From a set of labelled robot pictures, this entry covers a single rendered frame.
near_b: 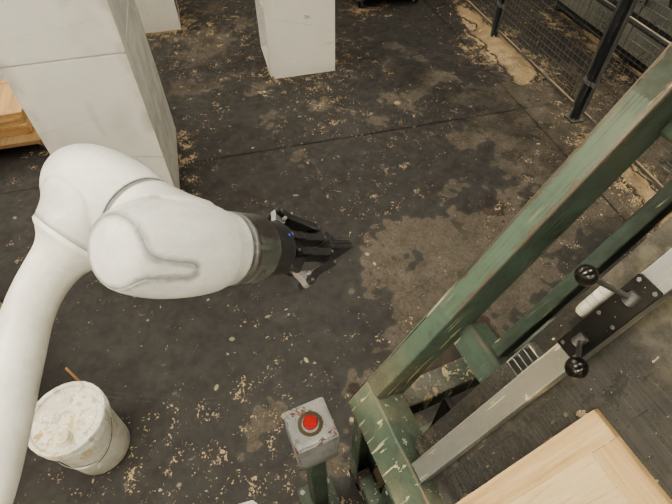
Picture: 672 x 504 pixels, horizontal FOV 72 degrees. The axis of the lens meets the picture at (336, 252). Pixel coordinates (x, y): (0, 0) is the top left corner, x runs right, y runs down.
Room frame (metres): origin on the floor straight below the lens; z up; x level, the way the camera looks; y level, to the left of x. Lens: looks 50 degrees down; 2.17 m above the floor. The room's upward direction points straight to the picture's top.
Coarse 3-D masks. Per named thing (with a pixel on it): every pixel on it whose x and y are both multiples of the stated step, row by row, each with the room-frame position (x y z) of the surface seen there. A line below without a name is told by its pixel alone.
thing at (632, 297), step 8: (584, 264) 0.48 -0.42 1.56; (576, 272) 0.47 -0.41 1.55; (584, 272) 0.46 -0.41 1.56; (592, 272) 0.46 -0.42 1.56; (576, 280) 0.46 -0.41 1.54; (584, 280) 0.45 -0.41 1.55; (592, 280) 0.45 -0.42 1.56; (600, 280) 0.46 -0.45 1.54; (608, 288) 0.45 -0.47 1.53; (616, 288) 0.45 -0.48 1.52; (624, 296) 0.45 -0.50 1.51; (632, 296) 0.45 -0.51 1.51; (640, 296) 0.45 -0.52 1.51; (632, 304) 0.44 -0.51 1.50
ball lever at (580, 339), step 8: (576, 336) 0.43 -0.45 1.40; (584, 336) 0.42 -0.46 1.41; (576, 344) 0.42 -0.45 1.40; (584, 344) 0.42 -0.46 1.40; (576, 352) 0.39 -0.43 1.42; (568, 360) 0.36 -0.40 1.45; (576, 360) 0.35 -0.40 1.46; (584, 360) 0.35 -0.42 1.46; (568, 368) 0.34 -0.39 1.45; (576, 368) 0.34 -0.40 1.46; (584, 368) 0.34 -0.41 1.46; (576, 376) 0.33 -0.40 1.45; (584, 376) 0.33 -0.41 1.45
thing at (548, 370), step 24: (648, 312) 0.44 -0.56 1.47; (552, 360) 0.42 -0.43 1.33; (528, 384) 0.40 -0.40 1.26; (552, 384) 0.39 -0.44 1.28; (480, 408) 0.39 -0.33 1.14; (504, 408) 0.37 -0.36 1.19; (456, 432) 0.37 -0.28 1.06; (480, 432) 0.35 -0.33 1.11; (432, 456) 0.34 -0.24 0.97; (456, 456) 0.32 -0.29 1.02
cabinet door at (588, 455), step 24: (576, 432) 0.30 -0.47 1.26; (600, 432) 0.29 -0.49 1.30; (528, 456) 0.29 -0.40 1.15; (552, 456) 0.27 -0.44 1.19; (576, 456) 0.26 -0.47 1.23; (600, 456) 0.25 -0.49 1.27; (624, 456) 0.24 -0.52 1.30; (504, 480) 0.26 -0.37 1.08; (528, 480) 0.25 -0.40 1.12; (552, 480) 0.24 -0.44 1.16; (576, 480) 0.23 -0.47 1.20; (600, 480) 0.22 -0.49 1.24; (624, 480) 0.21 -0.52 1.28; (648, 480) 0.20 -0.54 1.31
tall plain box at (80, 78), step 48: (0, 0) 2.02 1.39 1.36; (48, 0) 2.07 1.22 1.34; (96, 0) 2.11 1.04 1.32; (0, 48) 2.00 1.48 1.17; (48, 48) 2.04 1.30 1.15; (96, 48) 2.09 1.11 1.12; (144, 48) 2.72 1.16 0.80; (48, 96) 2.02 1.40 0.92; (96, 96) 2.07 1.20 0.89; (144, 96) 2.20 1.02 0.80; (48, 144) 1.99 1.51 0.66; (96, 144) 2.04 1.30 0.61; (144, 144) 2.10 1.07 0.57
